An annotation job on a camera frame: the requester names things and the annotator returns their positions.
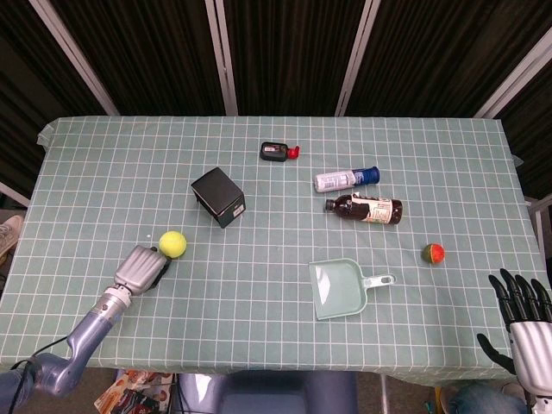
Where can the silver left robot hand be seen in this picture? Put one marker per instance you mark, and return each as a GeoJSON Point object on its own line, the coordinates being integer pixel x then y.
{"type": "Point", "coordinates": [138, 269]}

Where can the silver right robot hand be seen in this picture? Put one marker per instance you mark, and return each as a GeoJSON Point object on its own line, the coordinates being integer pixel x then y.
{"type": "Point", "coordinates": [532, 345]}

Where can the yellow tennis ball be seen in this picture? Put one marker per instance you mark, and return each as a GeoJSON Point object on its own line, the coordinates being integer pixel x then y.
{"type": "Point", "coordinates": [173, 244]}

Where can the black box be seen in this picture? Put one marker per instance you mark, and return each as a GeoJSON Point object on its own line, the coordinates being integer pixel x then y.
{"type": "Point", "coordinates": [215, 194]}

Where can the blue left robot arm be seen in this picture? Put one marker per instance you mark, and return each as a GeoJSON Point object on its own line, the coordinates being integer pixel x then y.
{"type": "Point", "coordinates": [88, 334]}

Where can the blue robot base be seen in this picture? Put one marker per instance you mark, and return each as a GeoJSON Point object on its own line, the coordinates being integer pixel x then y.
{"type": "Point", "coordinates": [267, 394]}

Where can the red and green ball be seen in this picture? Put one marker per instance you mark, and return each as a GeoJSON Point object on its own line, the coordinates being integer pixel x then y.
{"type": "Point", "coordinates": [433, 253]}

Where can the blue jeans leg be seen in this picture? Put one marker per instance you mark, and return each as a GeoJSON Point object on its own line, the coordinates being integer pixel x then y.
{"type": "Point", "coordinates": [483, 401]}

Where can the colourful snack packages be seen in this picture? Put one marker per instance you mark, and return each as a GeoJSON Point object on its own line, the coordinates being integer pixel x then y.
{"type": "Point", "coordinates": [133, 394]}

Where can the teal checkered tablecloth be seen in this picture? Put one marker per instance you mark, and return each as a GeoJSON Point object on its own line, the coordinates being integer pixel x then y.
{"type": "Point", "coordinates": [267, 241]}

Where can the grey shoe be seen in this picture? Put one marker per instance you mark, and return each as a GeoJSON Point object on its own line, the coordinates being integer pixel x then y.
{"type": "Point", "coordinates": [9, 235]}

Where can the metal table leg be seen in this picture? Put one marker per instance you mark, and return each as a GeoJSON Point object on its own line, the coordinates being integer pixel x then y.
{"type": "Point", "coordinates": [384, 394]}

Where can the black pouch with red cap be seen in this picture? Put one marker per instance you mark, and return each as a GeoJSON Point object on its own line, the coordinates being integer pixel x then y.
{"type": "Point", "coordinates": [272, 152]}

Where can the teal plastic dustpan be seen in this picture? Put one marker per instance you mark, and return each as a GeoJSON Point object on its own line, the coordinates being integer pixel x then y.
{"type": "Point", "coordinates": [338, 289]}

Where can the white bottle with blue cap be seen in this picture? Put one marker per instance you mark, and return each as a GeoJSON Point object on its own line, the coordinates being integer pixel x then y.
{"type": "Point", "coordinates": [336, 180]}

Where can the dark brown labelled bottle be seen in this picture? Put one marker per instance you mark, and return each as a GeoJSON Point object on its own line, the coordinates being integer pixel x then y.
{"type": "Point", "coordinates": [349, 207]}

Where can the white partition frame post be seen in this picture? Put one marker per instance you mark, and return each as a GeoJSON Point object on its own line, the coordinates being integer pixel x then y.
{"type": "Point", "coordinates": [355, 60]}
{"type": "Point", "coordinates": [73, 54]}
{"type": "Point", "coordinates": [224, 64]}
{"type": "Point", "coordinates": [513, 82]}

